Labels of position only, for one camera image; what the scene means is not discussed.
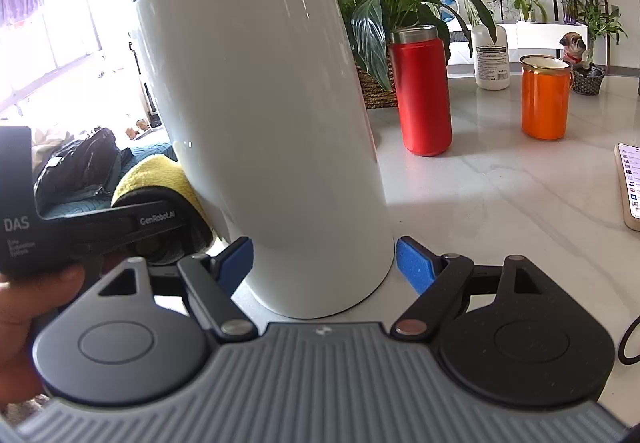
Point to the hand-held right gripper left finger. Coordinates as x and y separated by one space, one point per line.
239 260

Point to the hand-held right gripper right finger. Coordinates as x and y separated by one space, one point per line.
417 263

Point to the yellow cleaning cloth black trim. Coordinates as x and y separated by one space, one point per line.
150 173

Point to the white mug with black rim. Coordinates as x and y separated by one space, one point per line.
260 123

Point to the person's left hand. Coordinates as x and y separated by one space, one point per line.
30 303

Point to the black bag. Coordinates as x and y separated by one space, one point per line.
80 163

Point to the teal sofa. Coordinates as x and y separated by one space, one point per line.
145 152

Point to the red thermos bottle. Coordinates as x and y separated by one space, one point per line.
422 98

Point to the woven basket planter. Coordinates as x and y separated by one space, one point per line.
377 95

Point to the upright floor washer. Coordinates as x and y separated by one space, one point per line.
150 108

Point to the orange mug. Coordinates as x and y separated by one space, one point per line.
545 103

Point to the white plastic bottle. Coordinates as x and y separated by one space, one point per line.
490 68

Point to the smartphone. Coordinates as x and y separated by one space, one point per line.
630 188

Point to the small dark wicker basket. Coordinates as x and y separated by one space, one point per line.
587 83

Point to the white low cabinet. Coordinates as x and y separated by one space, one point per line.
537 38

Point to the white round fan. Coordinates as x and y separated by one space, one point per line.
450 8

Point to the pug figurine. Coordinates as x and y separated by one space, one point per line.
572 45

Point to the small potted plant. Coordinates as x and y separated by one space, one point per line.
527 5

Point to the glass vase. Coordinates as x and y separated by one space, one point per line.
569 5

